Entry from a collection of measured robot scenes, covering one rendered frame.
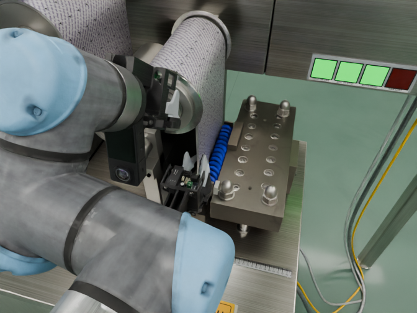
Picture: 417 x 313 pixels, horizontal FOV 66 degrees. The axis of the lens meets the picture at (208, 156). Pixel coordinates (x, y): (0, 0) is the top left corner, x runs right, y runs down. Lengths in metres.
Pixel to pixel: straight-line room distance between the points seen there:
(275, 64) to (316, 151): 1.57
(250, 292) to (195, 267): 0.56
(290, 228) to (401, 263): 1.26
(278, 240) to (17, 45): 0.71
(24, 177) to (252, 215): 0.53
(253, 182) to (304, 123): 1.88
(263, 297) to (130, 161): 0.46
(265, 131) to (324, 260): 1.14
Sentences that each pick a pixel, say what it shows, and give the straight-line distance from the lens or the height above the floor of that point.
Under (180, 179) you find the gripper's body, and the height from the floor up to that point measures 1.15.
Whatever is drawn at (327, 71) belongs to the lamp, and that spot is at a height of 1.18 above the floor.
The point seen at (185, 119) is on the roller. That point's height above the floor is 1.23.
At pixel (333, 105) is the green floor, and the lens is 2.88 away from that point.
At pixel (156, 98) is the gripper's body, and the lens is 0.43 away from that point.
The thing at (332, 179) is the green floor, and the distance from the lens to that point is 2.25.
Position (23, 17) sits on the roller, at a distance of 0.68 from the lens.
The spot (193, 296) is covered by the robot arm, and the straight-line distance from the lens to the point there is 0.22.
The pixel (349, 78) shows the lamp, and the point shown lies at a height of 1.17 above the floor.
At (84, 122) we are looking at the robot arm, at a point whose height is 1.44.
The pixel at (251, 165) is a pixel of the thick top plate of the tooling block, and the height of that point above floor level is 1.03.
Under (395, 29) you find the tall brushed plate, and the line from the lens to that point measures 0.86.
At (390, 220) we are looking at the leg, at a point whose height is 0.42.
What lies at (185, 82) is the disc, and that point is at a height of 1.30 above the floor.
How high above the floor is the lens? 1.61
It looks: 46 degrees down
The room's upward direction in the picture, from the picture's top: straight up
